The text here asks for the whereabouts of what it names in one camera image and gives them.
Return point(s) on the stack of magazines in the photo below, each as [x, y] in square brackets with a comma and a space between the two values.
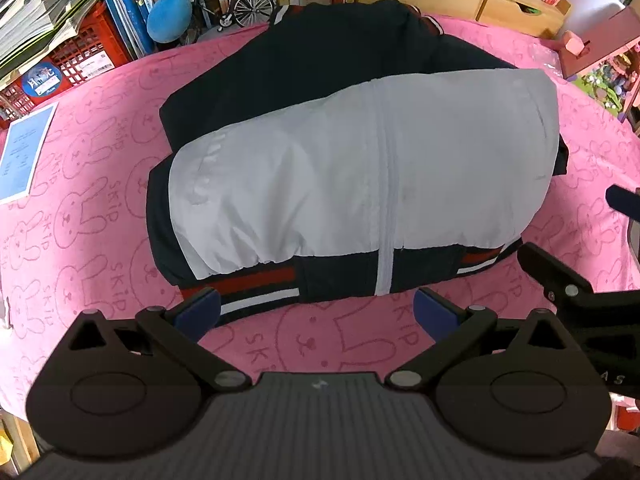
[45, 5]

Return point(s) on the wooden drawer organizer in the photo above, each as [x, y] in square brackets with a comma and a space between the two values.
[450, 0]

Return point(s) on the pink rabbit-print blanket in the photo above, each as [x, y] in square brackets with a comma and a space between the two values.
[100, 260]

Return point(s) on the navy and white jacket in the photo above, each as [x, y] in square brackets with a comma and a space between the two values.
[325, 185]

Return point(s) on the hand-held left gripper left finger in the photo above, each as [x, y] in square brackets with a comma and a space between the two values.
[200, 308]

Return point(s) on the red plastic crate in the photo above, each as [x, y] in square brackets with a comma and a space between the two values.
[95, 40]

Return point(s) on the light blue paper sheet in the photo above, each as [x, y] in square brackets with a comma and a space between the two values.
[25, 155]

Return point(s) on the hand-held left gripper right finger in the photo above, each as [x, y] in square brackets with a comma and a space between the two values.
[435, 310]

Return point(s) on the pink toy house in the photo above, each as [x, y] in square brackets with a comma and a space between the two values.
[600, 45]

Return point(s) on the blue plush ball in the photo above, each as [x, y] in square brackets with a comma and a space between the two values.
[169, 17]

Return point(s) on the miniature bicycle model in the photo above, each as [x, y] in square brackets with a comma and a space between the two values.
[252, 7]

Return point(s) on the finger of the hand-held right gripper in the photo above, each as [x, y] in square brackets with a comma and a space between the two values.
[550, 272]
[625, 202]

